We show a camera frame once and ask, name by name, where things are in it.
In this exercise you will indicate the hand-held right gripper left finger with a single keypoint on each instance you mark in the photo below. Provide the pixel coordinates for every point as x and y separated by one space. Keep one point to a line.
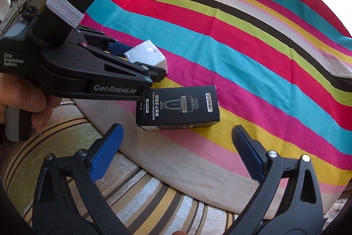
107 153

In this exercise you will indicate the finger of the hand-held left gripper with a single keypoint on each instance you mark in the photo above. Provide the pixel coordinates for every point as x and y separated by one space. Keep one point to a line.
118 47
123 67

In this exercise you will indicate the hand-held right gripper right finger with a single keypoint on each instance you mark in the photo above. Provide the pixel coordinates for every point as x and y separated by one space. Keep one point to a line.
249 152

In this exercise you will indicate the white cube box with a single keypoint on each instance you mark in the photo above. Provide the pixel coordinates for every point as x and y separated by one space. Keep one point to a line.
147 54

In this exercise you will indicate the black box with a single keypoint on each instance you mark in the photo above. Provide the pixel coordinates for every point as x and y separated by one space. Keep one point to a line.
178 108

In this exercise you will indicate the person's left hand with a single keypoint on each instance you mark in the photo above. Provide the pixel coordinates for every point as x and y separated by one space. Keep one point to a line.
22 97

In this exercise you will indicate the striped plush cushion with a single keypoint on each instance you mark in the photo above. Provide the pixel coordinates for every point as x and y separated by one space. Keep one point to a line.
154 202

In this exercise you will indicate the rainbow striped cloth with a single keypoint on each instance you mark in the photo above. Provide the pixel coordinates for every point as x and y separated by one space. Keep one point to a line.
247 58

